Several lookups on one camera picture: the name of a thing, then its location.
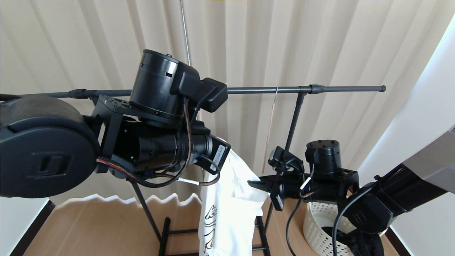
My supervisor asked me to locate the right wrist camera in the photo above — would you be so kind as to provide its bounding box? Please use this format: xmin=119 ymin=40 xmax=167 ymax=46
xmin=267 ymin=146 xmax=306 ymax=175

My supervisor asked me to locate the black clothes rack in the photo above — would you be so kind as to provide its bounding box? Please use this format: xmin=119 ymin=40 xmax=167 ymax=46
xmin=18 ymin=84 xmax=387 ymax=256

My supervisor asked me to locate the white laundry basket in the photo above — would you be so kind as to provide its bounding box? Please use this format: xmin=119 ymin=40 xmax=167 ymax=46
xmin=303 ymin=201 xmax=388 ymax=256

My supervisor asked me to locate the beige curtain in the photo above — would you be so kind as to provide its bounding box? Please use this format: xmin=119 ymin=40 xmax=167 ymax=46
xmin=0 ymin=0 xmax=455 ymax=205

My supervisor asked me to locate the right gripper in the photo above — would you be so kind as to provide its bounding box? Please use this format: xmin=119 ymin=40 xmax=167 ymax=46
xmin=247 ymin=177 xmax=342 ymax=211

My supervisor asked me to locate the pink clothes hanger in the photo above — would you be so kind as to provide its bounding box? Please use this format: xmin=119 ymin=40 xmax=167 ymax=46
xmin=262 ymin=86 xmax=280 ymax=175

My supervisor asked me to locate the black garment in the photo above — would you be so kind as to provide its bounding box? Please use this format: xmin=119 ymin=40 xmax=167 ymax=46
xmin=320 ymin=224 xmax=386 ymax=256

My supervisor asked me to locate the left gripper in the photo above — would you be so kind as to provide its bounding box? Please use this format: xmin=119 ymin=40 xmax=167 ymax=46
xmin=113 ymin=121 xmax=231 ymax=179

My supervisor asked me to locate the white printed t-shirt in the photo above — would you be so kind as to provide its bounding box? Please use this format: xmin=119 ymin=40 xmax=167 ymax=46
xmin=198 ymin=137 xmax=269 ymax=256

